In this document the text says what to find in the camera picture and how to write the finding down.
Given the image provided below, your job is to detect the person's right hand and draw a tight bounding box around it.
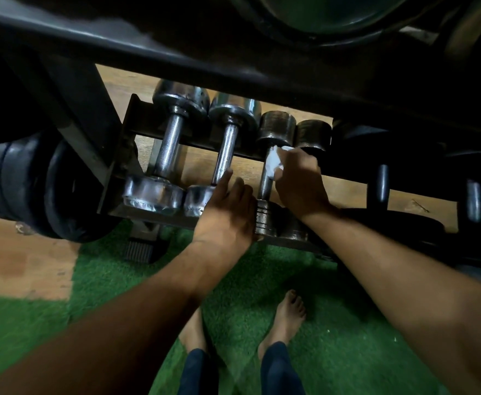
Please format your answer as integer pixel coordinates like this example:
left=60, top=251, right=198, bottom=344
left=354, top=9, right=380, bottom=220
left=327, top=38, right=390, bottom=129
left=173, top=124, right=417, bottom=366
left=273, top=146, right=336, bottom=222

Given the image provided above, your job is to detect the person's left hand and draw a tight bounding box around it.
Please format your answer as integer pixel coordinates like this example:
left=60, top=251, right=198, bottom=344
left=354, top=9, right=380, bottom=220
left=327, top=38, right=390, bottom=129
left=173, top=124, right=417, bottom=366
left=192, top=168, right=259, bottom=260

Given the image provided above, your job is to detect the white cloth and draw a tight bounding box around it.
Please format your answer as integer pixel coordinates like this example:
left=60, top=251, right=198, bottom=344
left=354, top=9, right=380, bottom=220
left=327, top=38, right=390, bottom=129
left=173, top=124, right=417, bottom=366
left=265, top=145, right=295, bottom=180

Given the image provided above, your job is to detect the person's right forearm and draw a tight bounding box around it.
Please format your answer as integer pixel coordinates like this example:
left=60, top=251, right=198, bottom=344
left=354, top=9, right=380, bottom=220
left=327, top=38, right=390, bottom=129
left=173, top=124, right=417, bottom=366
left=300, top=203, right=481, bottom=395

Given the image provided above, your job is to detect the person's left forearm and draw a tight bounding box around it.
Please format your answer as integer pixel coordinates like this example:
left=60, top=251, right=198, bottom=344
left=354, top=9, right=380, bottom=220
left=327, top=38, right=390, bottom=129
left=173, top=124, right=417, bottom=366
left=0, top=239, right=250, bottom=395

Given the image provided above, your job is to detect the dark steel dumbbell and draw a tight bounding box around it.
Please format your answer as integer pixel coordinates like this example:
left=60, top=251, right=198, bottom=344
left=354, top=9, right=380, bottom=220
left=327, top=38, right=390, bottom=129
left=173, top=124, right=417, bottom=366
left=281, top=119, right=332, bottom=243
left=254, top=111, right=297, bottom=238

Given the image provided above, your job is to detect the medium chrome dumbbell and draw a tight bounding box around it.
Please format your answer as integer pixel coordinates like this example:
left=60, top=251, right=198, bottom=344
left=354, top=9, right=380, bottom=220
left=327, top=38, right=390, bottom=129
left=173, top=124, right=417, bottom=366
left=183, top=93, right=262, bottom=218

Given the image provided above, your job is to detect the large chrome dumbbell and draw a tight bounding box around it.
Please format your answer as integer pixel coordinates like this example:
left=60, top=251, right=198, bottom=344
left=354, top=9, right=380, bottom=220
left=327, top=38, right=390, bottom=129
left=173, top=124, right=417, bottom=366
left=122, top=80, right=211, bottom=214

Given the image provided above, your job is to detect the black rubber dumbbell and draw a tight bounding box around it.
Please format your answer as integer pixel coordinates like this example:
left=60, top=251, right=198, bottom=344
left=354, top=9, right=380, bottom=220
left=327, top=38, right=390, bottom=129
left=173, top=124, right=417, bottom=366
left=333, top=122, right=448, bottom=259
left=446, top=148, right=481, bottom=286

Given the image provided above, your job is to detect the person's right foot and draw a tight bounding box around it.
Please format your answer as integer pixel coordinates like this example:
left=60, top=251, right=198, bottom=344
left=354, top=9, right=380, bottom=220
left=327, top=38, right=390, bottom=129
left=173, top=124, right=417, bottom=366
left=258, top=289, right=307, bottom=360

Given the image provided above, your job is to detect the person's foot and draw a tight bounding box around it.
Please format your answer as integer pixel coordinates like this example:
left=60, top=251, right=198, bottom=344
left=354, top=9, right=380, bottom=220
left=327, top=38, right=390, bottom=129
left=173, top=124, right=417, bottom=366
left=178, top=307, right=208, bottom=355
left=258, top=289, right=307, bottom=360

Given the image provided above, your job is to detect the large black round weight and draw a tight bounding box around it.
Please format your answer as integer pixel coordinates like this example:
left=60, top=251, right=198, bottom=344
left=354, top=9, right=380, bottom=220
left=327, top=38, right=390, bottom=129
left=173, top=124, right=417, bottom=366
left=227, top=0, right=432, bottom=48

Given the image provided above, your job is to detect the person's left foot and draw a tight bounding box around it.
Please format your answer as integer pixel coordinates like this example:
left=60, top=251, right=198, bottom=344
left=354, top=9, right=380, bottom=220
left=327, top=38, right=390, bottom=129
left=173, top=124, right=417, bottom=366
left=178, top=307, right=208, bottom=355

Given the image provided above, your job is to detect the black metal dumbbell rack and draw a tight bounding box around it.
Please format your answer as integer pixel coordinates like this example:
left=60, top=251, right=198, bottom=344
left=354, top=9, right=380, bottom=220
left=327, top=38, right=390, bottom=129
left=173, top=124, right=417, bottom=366
left=0, top=0, right=481, bottom=269

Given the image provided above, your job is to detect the person's right trouser leg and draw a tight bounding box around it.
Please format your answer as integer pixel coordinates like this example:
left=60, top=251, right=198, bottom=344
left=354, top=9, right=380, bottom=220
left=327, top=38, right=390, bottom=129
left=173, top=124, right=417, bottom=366
left=260, top=341, right=307, bottom=395

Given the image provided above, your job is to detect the person's trouser leg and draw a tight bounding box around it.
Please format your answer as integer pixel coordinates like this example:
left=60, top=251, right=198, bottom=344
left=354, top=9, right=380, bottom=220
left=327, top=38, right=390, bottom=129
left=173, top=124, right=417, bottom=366
left=260, top=341, right=307, bottom=395
left=177, top=348, right=220, bottom=395

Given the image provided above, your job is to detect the person's left trouser leg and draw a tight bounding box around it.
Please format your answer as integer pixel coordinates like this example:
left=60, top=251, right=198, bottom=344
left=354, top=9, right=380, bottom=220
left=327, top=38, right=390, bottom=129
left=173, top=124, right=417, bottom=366
left=177, top=348, right=220, bottom=395

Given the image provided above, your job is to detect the green artificial turf mat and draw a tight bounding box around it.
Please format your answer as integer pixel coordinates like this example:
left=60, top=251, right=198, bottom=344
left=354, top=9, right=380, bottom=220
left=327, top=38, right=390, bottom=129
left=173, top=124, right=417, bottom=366
left=0, top=220, right=451, bottom=395

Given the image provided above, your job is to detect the black ribbed plate dumbbell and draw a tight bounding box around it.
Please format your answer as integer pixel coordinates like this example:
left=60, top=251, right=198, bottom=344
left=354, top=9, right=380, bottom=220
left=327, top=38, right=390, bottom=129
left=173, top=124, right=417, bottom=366
left=0, top=131, right=120, bottom=244

